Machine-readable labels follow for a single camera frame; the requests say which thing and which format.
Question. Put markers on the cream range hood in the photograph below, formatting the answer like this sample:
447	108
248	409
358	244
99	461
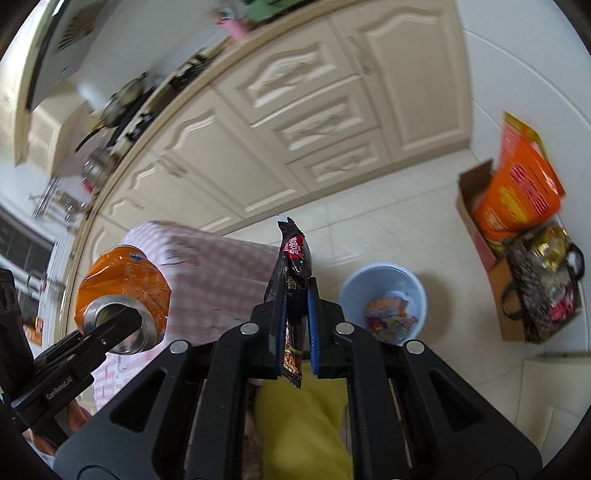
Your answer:
69	46

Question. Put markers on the cardboard box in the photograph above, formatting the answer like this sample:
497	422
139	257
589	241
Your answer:
471	203

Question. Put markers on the large orange snack bag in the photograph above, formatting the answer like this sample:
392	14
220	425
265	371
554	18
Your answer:
512	203

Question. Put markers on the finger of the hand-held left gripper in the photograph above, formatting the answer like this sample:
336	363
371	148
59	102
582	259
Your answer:
92	344

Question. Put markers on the orange yellow flat packet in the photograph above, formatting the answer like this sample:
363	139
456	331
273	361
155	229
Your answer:
517	134

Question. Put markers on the yellow pants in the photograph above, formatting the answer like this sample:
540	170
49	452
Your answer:
300	429

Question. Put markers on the black snack wrapper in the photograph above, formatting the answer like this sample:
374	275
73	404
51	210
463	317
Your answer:
295	249

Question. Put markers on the crushed orange soda can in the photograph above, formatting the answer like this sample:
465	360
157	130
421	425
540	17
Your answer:
124	277

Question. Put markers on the pink utensil holder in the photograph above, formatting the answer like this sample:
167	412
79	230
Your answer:
239	27

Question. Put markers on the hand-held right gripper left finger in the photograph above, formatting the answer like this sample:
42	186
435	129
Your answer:
277	332

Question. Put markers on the metal wok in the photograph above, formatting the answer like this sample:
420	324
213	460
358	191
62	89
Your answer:
122	99

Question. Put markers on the orange snack packet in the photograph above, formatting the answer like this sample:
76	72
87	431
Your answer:
385	305

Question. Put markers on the person's left hand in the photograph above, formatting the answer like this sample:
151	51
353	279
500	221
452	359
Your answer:
78	415

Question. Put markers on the red yellow wrapper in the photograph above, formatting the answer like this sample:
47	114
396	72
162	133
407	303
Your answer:
392	325

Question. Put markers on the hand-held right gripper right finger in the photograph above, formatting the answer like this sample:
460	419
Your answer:
313	323

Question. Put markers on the pink checked tablecloth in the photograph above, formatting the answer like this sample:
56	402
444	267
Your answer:
217	277

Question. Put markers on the light blue trash bin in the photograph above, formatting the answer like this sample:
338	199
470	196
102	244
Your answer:
360	286

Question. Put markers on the cream kitchen cabinets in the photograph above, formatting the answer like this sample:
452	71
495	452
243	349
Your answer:
323	69

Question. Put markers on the metal faucet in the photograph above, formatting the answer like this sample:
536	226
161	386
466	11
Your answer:
64	201

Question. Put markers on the dark patterned tote bag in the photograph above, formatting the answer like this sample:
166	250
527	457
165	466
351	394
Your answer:
540	277

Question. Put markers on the black gas stove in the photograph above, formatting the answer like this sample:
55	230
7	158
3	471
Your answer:
152	110

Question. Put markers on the green box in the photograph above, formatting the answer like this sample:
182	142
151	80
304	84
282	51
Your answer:
272	7

